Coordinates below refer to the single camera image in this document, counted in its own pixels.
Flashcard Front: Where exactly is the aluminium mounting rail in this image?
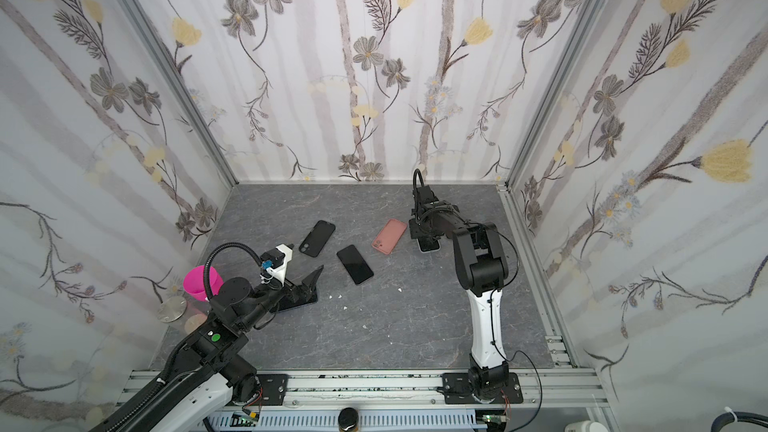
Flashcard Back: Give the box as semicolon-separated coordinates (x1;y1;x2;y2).
116;369;610;415

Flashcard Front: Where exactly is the black round knob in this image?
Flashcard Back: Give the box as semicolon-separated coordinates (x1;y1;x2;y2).
337;407;360;432

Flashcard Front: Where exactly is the black phone case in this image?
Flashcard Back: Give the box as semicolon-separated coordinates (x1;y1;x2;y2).
299;220;336;258

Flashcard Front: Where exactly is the magenta plastic goblet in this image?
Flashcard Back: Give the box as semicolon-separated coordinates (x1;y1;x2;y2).
183;266;224;302

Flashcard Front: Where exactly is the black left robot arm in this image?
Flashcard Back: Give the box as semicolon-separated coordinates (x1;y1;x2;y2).
92;267;323;431

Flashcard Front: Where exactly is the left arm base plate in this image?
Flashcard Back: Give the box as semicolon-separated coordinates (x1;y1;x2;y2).
231;374;289;407

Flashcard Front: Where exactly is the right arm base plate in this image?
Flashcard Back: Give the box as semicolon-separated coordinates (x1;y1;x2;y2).
438;372;524;405

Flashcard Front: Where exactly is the pink phone case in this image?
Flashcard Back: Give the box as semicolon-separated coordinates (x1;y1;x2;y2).
372;219;408;255

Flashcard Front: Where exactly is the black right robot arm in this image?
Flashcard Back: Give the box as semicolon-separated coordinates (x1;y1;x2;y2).
409;181;510;402

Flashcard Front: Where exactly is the black phone centre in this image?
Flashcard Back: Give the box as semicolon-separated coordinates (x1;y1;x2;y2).
336;245;374;285

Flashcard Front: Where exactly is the light blue phone case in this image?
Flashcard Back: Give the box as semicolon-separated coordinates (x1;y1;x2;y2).
417;238;440;253

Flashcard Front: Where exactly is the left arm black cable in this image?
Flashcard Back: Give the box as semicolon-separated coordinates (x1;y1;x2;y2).
202;242;265;301

